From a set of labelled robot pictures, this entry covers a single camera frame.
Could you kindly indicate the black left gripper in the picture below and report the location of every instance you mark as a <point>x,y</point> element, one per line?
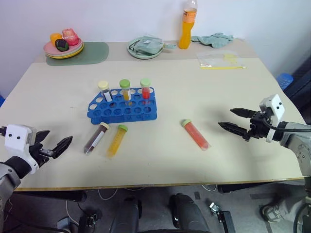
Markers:
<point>39,153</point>

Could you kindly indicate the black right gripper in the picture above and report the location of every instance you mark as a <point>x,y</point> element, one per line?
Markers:
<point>258,126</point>

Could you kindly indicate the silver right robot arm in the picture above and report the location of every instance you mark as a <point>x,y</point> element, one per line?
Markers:
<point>295,138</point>

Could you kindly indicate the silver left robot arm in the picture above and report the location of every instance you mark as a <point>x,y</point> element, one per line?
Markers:
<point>9,174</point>

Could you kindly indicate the dark red tube cream cap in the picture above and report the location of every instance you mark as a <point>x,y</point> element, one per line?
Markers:
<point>96,138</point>

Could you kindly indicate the red tube green cap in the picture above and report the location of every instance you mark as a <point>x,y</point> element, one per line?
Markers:
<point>145,89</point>
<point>196,134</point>

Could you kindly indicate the yellow tube green cap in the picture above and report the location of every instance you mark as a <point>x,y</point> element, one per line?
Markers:
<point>126,91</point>
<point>117,142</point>

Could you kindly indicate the clear tube cream cap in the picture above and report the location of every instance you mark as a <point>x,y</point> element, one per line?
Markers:
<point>105,89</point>

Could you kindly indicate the blue test tube rack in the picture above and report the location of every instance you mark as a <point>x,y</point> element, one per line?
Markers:
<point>121,111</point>

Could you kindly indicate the blue ribbed container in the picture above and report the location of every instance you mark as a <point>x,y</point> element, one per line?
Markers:
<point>285,81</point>

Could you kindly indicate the clear zip bag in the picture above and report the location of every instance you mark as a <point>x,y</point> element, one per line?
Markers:
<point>218,60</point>

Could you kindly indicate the blue object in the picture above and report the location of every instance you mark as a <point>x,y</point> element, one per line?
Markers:
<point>2,100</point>

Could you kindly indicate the black chair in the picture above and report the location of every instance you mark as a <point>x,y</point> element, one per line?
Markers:
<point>301,85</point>

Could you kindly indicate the pale green cloth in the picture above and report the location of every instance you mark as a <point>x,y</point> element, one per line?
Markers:
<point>213,38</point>

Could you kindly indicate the black floor device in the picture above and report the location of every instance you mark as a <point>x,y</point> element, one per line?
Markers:
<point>89,222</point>

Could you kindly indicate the yellow plate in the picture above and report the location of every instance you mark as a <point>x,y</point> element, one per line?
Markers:
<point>73,54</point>

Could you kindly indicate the pink plate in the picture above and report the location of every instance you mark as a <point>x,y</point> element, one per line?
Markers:
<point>51,48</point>

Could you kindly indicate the green placemat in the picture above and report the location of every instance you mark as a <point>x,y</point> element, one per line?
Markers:
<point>90,54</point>

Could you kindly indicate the dark toy fruit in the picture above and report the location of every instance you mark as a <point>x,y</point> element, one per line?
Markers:
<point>61,45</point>

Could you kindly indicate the black foot pedal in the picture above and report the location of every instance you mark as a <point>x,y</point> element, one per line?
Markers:
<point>223,218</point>

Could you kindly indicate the grey sneaker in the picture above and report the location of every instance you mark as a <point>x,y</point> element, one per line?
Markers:
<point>273,213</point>

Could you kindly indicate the orange toy fruit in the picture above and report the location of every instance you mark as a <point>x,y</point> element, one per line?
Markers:
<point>55,37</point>

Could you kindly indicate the dark rounded shape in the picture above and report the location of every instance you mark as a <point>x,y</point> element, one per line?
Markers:
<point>188,213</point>

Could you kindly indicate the orange drink bottle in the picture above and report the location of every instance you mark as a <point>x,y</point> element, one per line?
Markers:
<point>185,29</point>

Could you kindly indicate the pink toy apple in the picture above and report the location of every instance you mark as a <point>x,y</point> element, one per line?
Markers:
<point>71,36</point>

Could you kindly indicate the pale green plate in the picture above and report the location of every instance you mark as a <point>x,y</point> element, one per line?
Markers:
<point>143,55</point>

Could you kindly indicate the pale green pouch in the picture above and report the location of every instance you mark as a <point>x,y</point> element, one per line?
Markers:
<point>148,44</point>

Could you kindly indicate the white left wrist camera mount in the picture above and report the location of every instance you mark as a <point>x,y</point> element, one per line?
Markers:
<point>17,143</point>

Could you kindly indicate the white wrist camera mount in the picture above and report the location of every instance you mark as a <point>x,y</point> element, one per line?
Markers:
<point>17,143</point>
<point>277,106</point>

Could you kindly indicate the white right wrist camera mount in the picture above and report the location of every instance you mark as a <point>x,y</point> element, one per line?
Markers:
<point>277,106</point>

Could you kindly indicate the black table frame bar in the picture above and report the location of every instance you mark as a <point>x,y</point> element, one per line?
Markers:
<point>257,186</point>
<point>53,195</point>

